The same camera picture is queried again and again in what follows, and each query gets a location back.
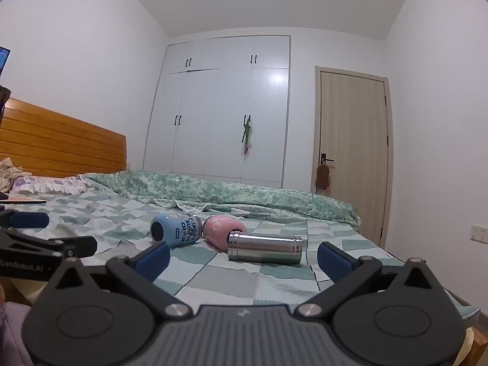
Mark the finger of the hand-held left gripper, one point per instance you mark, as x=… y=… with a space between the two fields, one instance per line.
x=30 y=220
x=78 y=246

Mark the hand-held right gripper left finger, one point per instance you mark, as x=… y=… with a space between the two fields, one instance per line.
x=155 y=260

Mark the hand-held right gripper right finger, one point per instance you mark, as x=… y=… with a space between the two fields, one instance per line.
x=334 y=261

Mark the blue printed cup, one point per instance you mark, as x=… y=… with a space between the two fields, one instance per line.
x=179 y=230

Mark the stainless steel cup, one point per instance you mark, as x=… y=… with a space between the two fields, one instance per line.
x=267 y=248

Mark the pink cup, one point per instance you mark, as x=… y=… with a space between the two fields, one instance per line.
x=219 y=228

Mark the dark flat tablet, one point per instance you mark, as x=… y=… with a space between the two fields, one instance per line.
x=23 y=200

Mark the purple floral pillow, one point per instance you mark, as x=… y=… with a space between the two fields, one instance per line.
x=45 y=185

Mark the beige crumpled cloth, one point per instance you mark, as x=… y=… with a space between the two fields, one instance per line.
x=9 y=173

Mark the purple clothing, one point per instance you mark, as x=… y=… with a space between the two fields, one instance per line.
x=11 y=335

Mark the checked bedsheet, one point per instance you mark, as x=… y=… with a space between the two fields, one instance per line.
x=236 y=280

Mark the wooden headboard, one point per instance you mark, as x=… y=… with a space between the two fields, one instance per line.
x=57 y=141

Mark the green floral quilt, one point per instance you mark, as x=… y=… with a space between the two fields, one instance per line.
x=228 y=194

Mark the dark brown object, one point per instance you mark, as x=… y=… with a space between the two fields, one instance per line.
x=3 y=103

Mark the light wooden door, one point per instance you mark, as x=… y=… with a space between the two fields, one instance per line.
x=352 y=129

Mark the white wardrobe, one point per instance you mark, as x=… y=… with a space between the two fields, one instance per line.
x=213 y=122

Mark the colourful hanging trinkets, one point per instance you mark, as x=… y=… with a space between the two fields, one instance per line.
x=247 y=137

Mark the lit screen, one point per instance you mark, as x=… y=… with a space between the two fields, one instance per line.
x=3 y=61

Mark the white wall socket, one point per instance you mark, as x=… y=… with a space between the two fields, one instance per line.
x=479 y=233

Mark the wooden bed frame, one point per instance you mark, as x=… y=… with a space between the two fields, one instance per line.
x=476 y=347

